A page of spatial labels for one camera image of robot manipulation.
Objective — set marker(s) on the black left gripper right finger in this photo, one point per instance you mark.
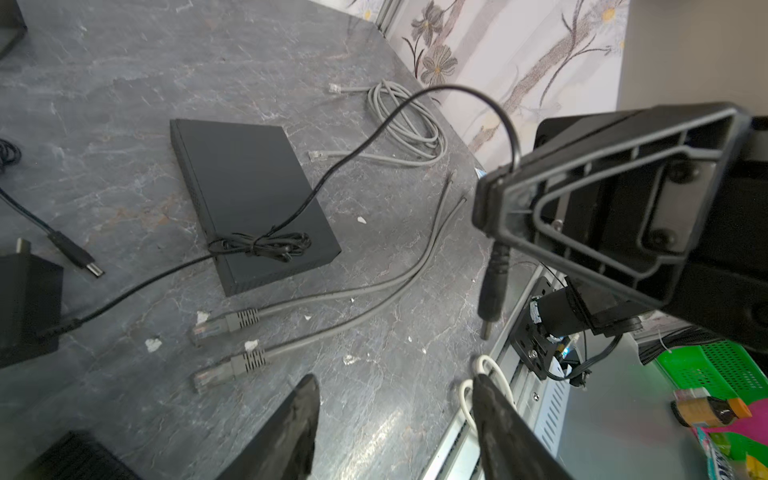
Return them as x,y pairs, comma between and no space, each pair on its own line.
508,447

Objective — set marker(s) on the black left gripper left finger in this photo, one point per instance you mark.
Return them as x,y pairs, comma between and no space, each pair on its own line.
284,447

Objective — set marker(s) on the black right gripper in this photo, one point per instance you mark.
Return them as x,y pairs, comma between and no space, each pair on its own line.
664,207

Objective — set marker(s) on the black power adapter with cable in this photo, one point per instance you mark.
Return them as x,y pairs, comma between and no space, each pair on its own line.
31,286

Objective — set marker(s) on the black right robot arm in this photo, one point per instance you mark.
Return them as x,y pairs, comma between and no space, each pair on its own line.
576,318

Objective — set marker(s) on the brown bottle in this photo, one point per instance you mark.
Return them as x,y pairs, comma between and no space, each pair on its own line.
710,412

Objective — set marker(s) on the green plastic basket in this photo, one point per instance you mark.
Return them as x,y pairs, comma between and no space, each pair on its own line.
726,370

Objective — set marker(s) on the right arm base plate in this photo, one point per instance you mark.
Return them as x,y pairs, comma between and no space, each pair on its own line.
540,326

